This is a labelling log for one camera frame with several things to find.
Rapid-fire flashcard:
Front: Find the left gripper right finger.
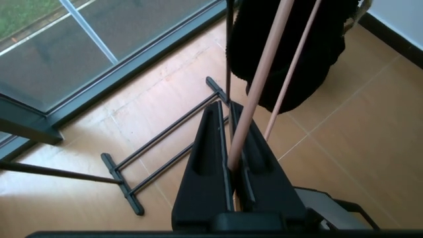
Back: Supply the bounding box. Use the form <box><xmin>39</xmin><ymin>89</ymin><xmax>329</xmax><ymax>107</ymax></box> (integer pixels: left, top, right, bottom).
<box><xmin>229</xmin><ymin>102</ymin><xmax>307</xmax><ymax>229</ymax></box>

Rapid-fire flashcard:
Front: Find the black clothes rack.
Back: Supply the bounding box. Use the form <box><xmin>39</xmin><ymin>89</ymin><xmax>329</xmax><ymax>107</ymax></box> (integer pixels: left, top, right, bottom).
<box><xmin>0</xmin><ymin>0</ymin><xmax>235</xmax><ymax>216</ymax></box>

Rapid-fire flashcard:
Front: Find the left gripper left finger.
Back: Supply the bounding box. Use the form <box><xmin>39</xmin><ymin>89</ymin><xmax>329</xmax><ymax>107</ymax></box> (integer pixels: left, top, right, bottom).
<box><xmin>171</xmin><ymin>100</ymin><xmax>235</xmax><ymax>231</ymax></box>

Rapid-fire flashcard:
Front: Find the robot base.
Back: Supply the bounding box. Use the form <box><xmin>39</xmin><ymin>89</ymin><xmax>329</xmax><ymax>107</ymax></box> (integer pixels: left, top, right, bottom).
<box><xmin>292</xmin><ymin>186</ymin><xmax>381</xmax><ymax>231</ymax></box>

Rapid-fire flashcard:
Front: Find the pink clothes hanger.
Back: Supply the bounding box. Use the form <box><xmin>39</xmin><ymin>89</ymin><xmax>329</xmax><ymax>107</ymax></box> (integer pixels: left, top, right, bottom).
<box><xmin>227</xmin><ymin>0</ymin><xmax>323</xmax><ymax>173</ymax></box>

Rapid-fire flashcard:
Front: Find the window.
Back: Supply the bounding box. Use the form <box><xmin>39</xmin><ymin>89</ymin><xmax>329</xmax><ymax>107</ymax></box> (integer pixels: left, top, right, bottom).
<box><xmin>0</xmin><ymin>0</ymin><xmax>229</xmax><ymax>163</ymax></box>

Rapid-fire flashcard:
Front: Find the black garment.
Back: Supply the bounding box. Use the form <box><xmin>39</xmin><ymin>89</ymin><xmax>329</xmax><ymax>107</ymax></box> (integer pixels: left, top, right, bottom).
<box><xmin>226</xmin><ymin>0</ymin><xmax>361</xmax><ymax>114</ymax></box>

